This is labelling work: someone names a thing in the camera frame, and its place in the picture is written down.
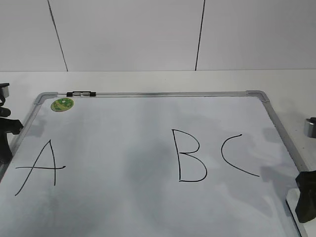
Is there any round green magnet sticker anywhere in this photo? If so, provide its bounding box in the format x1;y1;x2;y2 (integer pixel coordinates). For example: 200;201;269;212
50;98;74;112

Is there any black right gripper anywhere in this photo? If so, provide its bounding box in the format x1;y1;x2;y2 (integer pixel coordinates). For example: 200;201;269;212
295;171;316;223

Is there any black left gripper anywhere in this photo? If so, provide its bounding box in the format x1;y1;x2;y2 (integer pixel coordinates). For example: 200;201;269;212
0;107;23;163

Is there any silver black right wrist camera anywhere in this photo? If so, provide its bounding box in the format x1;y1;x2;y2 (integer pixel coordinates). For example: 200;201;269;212
304;117;316;138

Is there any white board with grey frame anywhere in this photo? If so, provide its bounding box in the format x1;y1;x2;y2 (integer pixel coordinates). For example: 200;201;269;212
0;91;311;237

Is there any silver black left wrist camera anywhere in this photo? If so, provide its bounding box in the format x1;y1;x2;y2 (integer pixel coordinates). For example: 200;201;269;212
0;82;10;98

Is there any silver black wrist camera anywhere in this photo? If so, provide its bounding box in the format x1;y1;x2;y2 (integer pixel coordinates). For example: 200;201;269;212
0;82;10;98
304;117;316;138

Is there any white rectangular board eraser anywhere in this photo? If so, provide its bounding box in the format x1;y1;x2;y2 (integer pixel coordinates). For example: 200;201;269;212
286;189;316;237

